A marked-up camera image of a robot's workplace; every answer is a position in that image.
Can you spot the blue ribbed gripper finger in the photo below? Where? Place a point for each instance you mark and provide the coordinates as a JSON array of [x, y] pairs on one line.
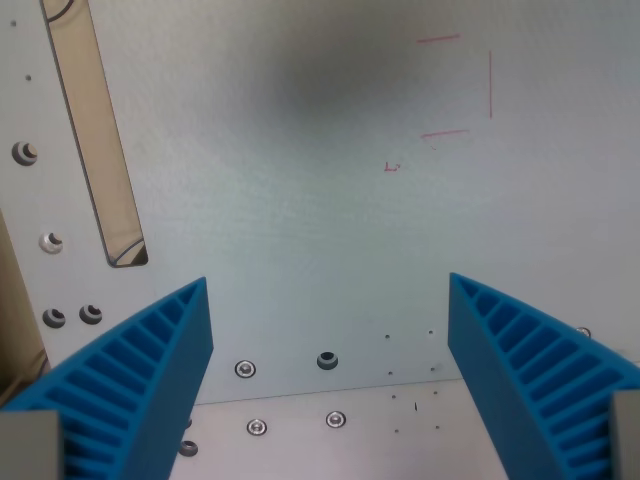
[[505, 380], [150, 380]]

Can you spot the silver round-head screw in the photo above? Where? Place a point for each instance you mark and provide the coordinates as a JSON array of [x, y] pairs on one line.
[[256, 427], [336, 419], [583, 331], [245, 369]]

